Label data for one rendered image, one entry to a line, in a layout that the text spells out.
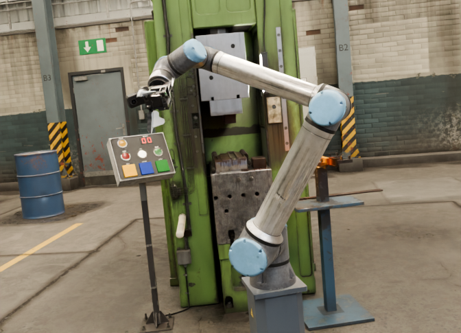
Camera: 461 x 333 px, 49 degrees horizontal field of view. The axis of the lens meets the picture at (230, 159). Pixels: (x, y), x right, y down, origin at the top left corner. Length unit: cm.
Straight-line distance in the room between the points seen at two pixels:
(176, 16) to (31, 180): 451
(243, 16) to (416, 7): 623
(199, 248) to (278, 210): 169
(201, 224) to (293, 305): 143
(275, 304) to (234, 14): 195
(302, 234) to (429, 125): 608
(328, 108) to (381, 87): 745
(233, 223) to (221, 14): 132
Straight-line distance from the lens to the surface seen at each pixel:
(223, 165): 321
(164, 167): 305
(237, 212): 321
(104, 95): 976
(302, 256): 355
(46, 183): 741
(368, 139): 916
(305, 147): 176
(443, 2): 946
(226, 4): 340
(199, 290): 355
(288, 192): 180
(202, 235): 344
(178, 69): 195
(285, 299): 211
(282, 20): 342
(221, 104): 319
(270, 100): 334
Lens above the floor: 135
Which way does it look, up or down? 7 degrees down
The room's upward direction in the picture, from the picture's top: 5 degrees counter-clockwise
